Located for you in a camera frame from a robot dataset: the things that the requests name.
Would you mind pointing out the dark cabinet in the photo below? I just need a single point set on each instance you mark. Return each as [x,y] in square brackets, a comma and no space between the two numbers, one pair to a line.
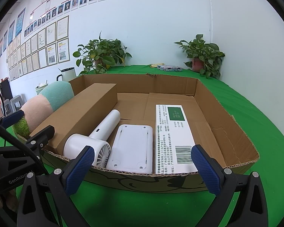
[5,89]

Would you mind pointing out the small yellow packet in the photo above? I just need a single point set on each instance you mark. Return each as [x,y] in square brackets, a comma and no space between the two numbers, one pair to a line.
[154,65]

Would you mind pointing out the potted plant red pot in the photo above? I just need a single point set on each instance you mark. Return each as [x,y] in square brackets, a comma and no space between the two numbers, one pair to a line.
[203,49]

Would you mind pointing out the blue wall poster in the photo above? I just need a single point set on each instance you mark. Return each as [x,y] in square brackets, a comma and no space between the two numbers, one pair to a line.
[20,21]
[11,32]

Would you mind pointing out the white plastic device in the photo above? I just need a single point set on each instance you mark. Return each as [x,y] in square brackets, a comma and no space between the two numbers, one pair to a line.
[132,146]

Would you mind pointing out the pink teal green plush toy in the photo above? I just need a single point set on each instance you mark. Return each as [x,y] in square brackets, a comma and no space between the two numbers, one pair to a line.
[42,104]

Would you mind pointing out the large cardboard box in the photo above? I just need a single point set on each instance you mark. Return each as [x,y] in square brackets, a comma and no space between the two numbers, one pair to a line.
[215,123]

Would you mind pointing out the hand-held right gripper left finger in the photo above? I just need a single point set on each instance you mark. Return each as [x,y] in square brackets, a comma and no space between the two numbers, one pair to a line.
[79,167]

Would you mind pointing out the large leafy potted plant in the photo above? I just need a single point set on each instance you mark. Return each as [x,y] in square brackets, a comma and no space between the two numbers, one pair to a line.
[101,49]

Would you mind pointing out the long brown cardboard box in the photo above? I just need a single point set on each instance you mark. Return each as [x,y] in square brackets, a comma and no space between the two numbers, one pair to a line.
[85,108]

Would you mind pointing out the grey plastic stool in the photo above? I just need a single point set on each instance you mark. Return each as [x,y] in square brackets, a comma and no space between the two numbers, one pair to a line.
[7,106]
[16,100]

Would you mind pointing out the framed wall certificates group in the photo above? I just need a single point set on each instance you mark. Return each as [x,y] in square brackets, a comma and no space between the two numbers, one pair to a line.
[52,42]

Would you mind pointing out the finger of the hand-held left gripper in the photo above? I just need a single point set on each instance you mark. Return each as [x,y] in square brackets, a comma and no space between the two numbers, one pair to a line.
[13,118]
[43,136]

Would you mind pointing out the white medicine box green label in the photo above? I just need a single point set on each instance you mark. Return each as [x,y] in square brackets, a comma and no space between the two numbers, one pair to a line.
[172,137]

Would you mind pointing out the white hand-held fan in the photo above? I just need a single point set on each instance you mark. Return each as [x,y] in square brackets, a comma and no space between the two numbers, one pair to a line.
[78,146]

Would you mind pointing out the printed tissue pack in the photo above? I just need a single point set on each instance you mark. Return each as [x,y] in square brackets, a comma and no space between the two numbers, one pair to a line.
[169,68]

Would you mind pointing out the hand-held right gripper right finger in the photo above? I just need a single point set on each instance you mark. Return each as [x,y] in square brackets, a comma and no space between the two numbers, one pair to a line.
[206,172]

